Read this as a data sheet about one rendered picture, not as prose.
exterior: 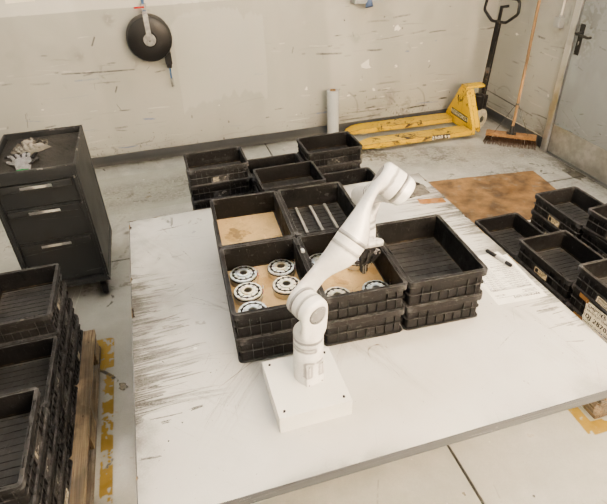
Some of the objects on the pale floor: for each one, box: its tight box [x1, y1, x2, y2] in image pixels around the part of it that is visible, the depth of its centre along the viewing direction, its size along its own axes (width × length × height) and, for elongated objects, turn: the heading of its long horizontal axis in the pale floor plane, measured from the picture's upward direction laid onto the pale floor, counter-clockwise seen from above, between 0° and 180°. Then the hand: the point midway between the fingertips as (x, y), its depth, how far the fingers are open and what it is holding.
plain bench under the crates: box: [129, 173, 607, 504], centre depth 232 cm, size 160×160×70 cm
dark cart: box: [0, 125, 112, 293], centre depth 314 cm, size 60×45×90 cm
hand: (363, 268), depth 193 cm, fingers closed
